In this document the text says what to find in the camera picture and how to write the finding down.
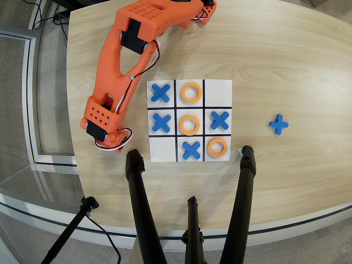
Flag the black floor cables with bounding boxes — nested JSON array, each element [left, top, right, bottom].
[[32, 0, 69, 42]]

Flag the thin black tripod leg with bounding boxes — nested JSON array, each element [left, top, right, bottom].
[[181, 196, 206, 264]]

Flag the orange foam ring piece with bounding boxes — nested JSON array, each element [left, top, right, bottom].
[[179, 114, 201, 136], [207, 136, 229, 158], [180, 81, 204, 104]]

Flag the black stand pole with clamp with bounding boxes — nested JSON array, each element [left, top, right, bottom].
[[40, 196, 100, 264]]

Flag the black stand cable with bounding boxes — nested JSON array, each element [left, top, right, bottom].
[[85, 214, 122, 264]]

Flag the blue foam X piece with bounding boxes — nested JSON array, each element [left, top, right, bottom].
[[151, 83, 171, 103], [152, 113, 172, 133], [182, 141, 202, 160], [210, 111, 230, 131], [268, 114, 290, 136]]

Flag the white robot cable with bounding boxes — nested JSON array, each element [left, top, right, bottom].
[[94, 39, 162, 151]]

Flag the white tic-tac-toe board sheet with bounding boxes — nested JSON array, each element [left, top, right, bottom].
[[146, 79, 233, 163]]

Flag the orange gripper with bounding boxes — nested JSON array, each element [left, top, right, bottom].
[[95, 128, 133, 154]]

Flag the grey metal glass panel frame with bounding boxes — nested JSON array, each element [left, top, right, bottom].
[[0, 24, 78, 167]]

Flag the thick black tripod leg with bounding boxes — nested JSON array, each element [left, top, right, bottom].
[[125, 148, 168, 264], [218, 145, 257, 264]]

